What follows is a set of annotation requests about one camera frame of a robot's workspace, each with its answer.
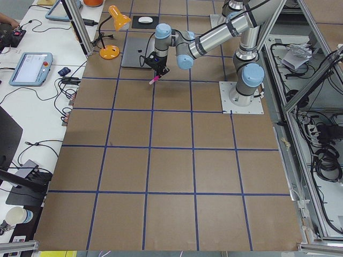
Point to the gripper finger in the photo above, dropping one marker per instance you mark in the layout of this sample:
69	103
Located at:
163	71

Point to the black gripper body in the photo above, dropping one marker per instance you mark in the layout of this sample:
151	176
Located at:
161	63

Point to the pink highlighter pen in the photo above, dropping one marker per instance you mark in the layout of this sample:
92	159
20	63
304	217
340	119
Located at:
155	79

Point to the white computer mouse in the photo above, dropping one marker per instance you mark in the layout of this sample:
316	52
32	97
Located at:
145	20

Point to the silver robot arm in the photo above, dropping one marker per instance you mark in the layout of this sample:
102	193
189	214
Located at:
231	6
252	23

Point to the black mousepad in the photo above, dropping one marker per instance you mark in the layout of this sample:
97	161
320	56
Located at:
137	25

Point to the grey closed laptop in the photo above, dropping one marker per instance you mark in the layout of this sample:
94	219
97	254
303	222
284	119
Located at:
134	51

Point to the orange cylindrical container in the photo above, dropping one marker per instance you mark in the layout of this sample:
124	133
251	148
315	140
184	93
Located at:
93	3

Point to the dark blue checkered pouch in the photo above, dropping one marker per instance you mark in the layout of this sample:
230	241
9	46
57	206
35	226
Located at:
64	71

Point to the blue teach pendant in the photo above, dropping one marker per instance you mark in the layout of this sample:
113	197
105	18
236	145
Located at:
57	13
32	69

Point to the black monitor stand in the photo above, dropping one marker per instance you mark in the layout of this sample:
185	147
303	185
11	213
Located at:
29	191

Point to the white paper cup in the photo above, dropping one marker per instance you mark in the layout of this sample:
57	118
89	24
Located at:
18	215

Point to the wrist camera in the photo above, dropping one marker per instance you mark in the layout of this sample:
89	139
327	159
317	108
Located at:
152	60

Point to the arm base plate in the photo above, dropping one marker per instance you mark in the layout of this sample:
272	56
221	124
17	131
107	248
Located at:
234	103
217	19

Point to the aluminium frame post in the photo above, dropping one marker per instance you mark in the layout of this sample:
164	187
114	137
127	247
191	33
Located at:
78	26

